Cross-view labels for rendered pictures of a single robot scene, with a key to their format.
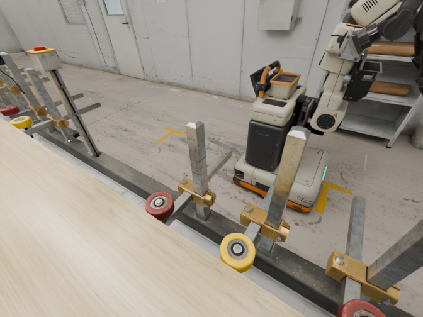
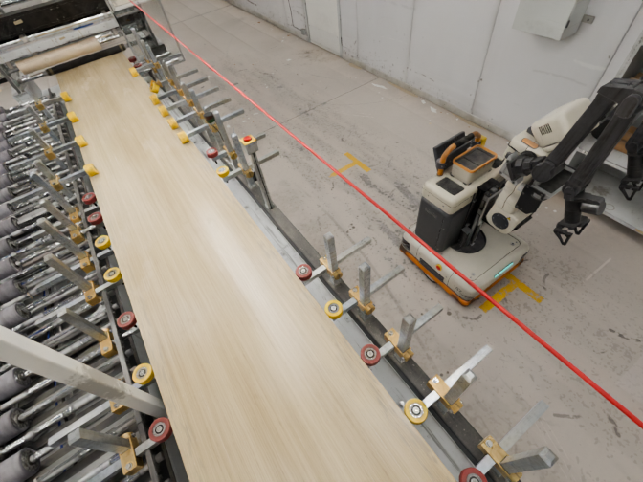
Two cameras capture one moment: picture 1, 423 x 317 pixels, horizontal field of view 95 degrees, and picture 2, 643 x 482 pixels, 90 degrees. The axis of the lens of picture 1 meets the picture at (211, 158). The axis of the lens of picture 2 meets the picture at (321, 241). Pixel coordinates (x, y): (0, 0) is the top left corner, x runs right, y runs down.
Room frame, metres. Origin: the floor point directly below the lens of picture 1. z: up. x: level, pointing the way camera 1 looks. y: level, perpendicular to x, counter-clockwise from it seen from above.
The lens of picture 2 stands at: (-0.36, -0.36, 2.21)
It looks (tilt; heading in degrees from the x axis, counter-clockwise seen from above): 51 degrees down; 29
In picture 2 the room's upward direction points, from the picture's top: 10 degrees counter-clockwise
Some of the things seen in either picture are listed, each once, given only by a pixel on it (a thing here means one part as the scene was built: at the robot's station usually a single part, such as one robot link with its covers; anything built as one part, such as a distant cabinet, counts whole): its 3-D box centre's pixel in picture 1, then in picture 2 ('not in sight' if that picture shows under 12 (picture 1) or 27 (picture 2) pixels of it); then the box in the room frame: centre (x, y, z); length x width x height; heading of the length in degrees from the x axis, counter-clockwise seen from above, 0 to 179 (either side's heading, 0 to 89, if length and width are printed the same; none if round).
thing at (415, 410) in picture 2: not in sight; (414, 413); (-0.07, -0.46, 0.85); 0.08 x 0.08 x 0.11
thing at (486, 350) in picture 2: not in sight; (451, 382); (0.09, -0.57, 0.82); 0.43 x 0.03 x 0.04; 145
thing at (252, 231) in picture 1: (265, 207); (368, 292); (0.37, -0.16, 0.83); 0.43 x 0.03 x 0.04; 145
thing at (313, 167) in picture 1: (281, 166); (461, 248); (1.30, -0.63, 0.16); 0.67 x 0.64 x 0.25; 55
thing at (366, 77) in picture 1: (360, 74); (545, 184); (1.13, -0.86, 0.99); 0.28 x 0.16 x 0.22; 145
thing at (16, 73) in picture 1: (31, 97); (227, 142); (1.16, 1.07, 0.93); 0.04 x 0.04 x 0.48; 55
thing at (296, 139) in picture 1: (277, 209); (365, 295); (0.31, -0.17, 0.92); 0.04 x 0.04 x 0.48; 55
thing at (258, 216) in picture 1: (264, 222); (362, 300); (0.32, -0.15, 0.83); 0.14 x 0.06 x 0.05; 55
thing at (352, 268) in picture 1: (359, 277); (398, 344); (0.18, -0.35, 0.81); 0.14 x 0.06 x 0.05; 55
